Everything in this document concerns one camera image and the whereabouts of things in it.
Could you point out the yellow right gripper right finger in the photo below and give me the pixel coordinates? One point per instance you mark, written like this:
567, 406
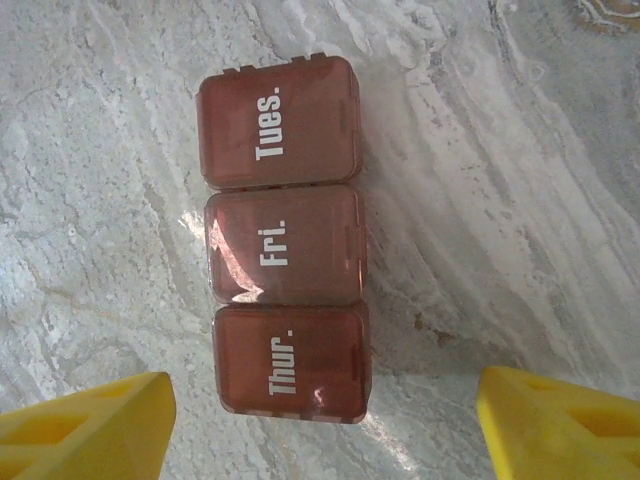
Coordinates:
550, 440

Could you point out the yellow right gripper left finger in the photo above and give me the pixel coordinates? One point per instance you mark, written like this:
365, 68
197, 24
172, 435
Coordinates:
100, 435

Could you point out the brown pill box Thur. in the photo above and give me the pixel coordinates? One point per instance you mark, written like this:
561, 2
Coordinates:
292, 360

